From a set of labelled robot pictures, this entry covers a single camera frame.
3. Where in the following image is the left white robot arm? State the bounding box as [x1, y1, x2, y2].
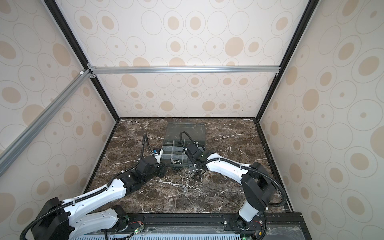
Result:
[20, 156, 167, 240]

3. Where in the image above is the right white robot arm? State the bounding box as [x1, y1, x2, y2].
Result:
[183, 143, 287, 226]

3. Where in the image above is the clear plastic organizer box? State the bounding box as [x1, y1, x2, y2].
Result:
[161, 123, 206, 170]

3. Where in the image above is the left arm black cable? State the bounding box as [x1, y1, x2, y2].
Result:
[19, 132, 154, 240]

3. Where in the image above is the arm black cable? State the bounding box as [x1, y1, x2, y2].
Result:
[179, 130, 288, 240]
[19, 132, 154, 240]

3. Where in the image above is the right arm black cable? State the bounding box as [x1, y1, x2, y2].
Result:
[179, 130, 288, 240]

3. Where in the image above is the horizontal aluminium rail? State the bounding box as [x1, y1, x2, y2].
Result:
[91, 66, 280, 74]

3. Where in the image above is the black base frame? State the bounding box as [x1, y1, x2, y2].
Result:
[68, 212, 313, 240]

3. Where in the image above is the diagonal aluminium rail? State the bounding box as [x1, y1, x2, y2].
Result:
[1, 70, 91, 175]

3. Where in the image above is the right black corner post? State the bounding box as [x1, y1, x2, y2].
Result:
[255, 0, 319, 123]

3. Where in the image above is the black corner post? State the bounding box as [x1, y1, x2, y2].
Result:
[255, 0, 319, 123]
[43, 0, 120, 122]

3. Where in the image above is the left black corner post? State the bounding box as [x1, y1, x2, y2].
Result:
[43, 0, 120, 122]

